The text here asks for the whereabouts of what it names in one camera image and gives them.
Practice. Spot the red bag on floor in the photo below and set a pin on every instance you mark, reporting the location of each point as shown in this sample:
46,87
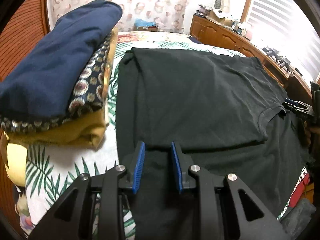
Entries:
299,188

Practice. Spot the blue cloth on box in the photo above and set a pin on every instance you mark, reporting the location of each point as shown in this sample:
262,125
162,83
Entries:
144,25

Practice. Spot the wooden sideboard cabinet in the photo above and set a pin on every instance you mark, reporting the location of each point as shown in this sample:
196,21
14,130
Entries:
210,33

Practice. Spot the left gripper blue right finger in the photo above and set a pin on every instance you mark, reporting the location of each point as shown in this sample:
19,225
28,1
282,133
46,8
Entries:
177,168

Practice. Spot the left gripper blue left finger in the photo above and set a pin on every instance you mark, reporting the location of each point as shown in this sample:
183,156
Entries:
138,166

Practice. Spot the cardboard box on cabinet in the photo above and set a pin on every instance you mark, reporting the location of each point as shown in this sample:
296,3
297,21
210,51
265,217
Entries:
220,17

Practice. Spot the black Superman t-shirt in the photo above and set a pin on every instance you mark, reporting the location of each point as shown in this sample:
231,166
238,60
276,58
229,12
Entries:
224,111

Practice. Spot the wooden louvered wardrobe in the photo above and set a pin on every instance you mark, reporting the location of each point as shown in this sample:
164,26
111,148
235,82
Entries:
23,31

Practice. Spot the grey zebra window blind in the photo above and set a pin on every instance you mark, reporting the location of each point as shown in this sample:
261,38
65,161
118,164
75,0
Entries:
283,26

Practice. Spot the patterned folded garment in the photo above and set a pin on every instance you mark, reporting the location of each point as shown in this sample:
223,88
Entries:
86,96

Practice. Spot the palm leaf bed sheet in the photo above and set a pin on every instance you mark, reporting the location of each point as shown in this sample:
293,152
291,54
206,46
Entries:
51,169

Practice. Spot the mustard folded garment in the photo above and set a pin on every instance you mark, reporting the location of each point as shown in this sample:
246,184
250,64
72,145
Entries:
85,131

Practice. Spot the floral quilt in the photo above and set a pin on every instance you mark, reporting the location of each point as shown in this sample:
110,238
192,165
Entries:
154,36

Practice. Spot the yellow Pikachu plush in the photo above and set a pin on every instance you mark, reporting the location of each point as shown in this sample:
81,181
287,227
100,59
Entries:
14,157

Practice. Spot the navy folded garment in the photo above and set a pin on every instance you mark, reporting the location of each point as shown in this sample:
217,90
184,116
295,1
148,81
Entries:
40,86

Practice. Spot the spare black gripper on cabinet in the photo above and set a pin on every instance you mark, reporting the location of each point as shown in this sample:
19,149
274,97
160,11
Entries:
280,60

